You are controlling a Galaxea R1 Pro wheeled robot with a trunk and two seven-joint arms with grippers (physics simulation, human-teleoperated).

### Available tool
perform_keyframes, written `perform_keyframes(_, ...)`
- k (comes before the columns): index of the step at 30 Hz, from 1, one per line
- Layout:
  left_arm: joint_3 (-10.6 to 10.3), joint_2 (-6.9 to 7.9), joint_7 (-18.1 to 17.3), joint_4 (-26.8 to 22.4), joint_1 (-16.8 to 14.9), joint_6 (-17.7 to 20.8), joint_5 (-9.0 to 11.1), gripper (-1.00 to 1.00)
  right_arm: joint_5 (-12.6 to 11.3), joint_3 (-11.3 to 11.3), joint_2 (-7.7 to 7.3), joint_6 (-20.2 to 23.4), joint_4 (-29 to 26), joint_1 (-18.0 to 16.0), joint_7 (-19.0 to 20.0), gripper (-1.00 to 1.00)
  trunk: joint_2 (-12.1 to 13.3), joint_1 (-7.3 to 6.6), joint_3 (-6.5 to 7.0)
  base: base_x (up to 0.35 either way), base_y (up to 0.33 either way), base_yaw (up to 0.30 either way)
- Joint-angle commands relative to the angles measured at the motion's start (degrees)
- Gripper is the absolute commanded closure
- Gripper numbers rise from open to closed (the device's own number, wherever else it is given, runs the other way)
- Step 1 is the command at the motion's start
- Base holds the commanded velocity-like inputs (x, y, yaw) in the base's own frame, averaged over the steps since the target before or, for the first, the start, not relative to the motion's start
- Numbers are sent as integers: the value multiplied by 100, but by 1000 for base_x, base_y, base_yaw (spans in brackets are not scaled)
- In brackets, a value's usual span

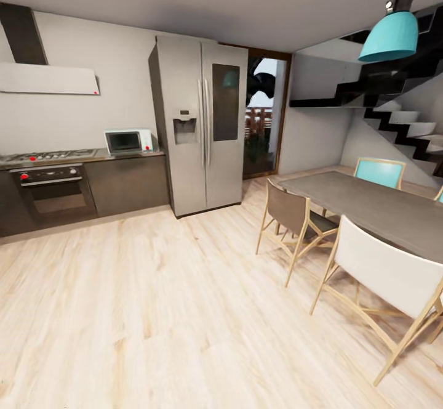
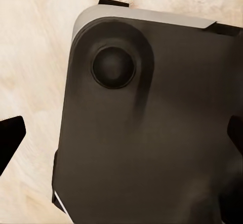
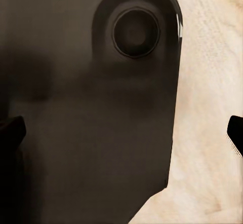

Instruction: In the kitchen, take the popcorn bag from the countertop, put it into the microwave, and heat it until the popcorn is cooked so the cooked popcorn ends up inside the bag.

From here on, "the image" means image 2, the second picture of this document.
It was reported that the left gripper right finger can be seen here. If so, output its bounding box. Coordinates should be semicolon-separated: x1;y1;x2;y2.
227;115;243;156

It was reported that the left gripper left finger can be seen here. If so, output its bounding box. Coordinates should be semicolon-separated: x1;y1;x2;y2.
0;116;26;176

